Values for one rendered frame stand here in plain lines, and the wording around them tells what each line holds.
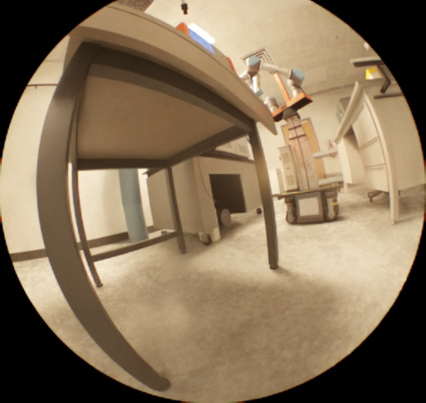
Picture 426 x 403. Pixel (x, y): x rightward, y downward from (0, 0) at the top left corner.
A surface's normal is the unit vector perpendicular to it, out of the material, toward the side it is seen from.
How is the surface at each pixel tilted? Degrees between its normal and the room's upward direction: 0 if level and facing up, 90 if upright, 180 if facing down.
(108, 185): 90
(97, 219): 90
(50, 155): 90
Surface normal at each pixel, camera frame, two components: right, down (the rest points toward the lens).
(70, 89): 0.76, -0.15
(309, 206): -0.70, 0.11
